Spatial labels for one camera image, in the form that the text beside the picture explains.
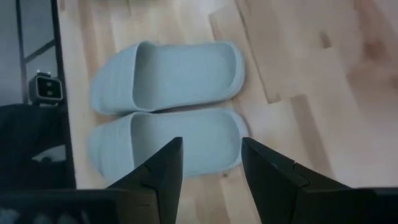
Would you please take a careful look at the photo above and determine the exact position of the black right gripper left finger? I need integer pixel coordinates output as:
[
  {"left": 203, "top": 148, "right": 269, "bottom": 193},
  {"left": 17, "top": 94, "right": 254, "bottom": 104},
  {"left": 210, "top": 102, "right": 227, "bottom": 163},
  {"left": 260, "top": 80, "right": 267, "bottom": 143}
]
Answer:
[{"left": 107, "top": 136, "right": 184, "bottom": 224}]

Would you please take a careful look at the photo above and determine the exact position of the light grey rubber slide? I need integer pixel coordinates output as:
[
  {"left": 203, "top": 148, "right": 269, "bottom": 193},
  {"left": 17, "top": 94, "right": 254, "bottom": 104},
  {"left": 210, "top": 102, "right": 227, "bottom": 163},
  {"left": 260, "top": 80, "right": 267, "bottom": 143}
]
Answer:
[
  {"left": 86, "top": 108, "right": 250, "bottom": 185},
  {"left": 89, "top": 39, "right": 246, "bottom": 116}
]

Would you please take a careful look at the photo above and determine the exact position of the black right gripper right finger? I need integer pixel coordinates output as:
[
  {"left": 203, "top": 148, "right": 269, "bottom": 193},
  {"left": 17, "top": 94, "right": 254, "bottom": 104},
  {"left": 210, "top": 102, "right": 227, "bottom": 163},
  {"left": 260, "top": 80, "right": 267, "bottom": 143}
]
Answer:
[{"left": 241, "top": 136, "right": 352, "bottom": 224}]

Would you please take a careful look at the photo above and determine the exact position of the small black table camera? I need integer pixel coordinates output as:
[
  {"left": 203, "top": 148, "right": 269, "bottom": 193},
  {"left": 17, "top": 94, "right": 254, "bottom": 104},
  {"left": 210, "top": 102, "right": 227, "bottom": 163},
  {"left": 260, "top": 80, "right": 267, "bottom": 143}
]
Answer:
[{"left": 28, "top": 70, "right": 65, "bottom": 107}]

